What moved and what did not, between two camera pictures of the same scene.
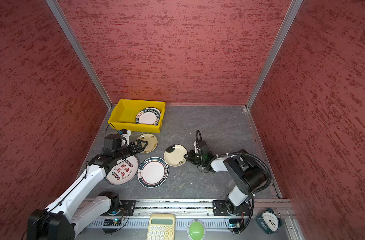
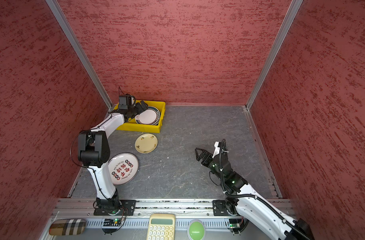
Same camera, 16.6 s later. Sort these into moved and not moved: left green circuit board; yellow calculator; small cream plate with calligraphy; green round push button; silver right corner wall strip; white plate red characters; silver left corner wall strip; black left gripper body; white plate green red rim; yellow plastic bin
Moved: black left gripper body; white plate green red rim
Not moved: silver left corner wall strip; white plate red characters; silver right corner wall strip; yellow plastic bin; yellow calculator; green round push button; small cream plate with calligraphy; left green circuit board
